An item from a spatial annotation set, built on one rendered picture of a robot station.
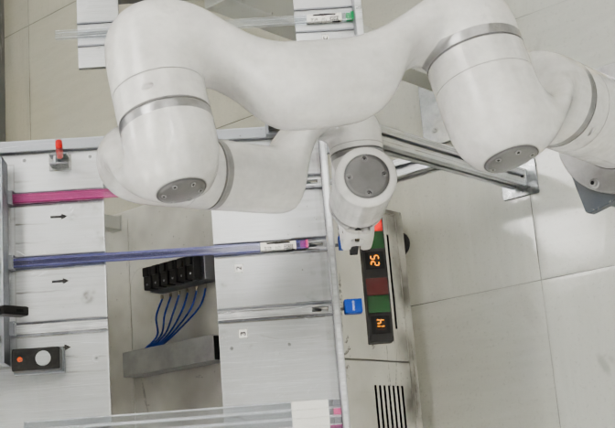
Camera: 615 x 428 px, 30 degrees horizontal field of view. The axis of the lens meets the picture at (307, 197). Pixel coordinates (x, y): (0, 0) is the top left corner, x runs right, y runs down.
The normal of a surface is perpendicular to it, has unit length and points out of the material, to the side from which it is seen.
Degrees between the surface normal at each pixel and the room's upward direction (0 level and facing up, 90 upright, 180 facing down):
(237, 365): 44
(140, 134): 8
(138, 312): 0
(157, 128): 35
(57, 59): 0
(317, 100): 70
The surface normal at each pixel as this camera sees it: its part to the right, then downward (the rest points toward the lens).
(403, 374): 0.75, -0.22
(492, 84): -0.18, -0.32
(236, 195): 0.54, 0.53
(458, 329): -0.66, -0.14
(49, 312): 0.05, -0.25
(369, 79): 0.46, 0.07
